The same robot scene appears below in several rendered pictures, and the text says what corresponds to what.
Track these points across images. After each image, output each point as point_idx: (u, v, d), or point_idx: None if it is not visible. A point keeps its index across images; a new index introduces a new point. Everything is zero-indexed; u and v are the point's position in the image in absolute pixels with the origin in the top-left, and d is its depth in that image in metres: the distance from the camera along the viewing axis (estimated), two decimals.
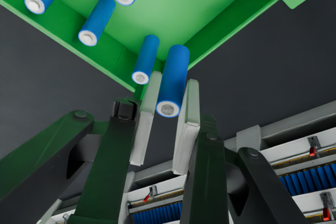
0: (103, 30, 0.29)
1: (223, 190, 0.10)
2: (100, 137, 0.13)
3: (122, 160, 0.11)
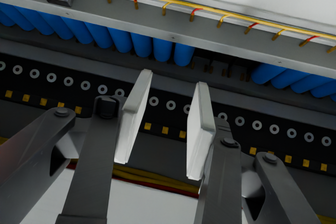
0: None
1: (237, 195, 0.10)
2: (81, 134, 0.13)
3: (107, 158, 0.11)
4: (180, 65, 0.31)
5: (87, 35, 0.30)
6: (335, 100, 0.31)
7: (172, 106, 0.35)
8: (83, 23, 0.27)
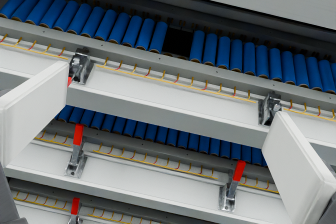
0: None
1: None
2: None
3: None
4: (213, 34, 0.48)
5: (271, 56, 0.47)
6: (113, 11, 0.47)
7: None
8: (270, 68, 0.46)
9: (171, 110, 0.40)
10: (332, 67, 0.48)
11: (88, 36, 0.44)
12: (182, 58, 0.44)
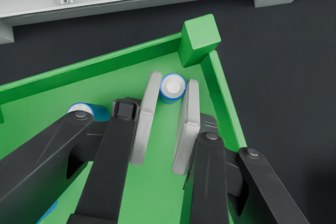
0: None
1: (223, 190, 0.10)
2: (100, 137, 0.13)
3: (122, 160, 0.11)
4: None
5: None
6: None
7: None
8: None
9: None
10: None
11: None
12: None
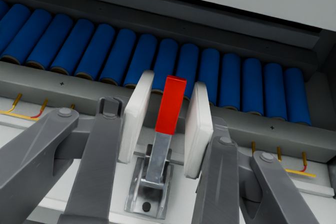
0: (77, 63, 0.27)
1: (235, 194, 0.10)
2: (85, 135, 0.13)
3: (110, 158, 0.11)
4: (85, 19, 0.28)
5: (180, 58, 0.28)
6: None
7: None
8: None
9: None
10: (286, 76, 0.29)
11: None
12: (8, 60, 0.24)
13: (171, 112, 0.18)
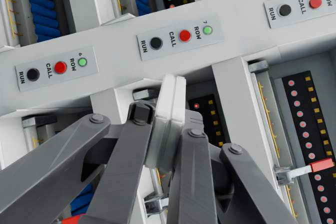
0: None
1: (209, 186, 0.11)
2: (116, 141, 0.13)
3: (136, 164, 0.11)
4: None
5: None
6: None
7: None
8: None
9: None
10: None
11: None
12: None
13: None
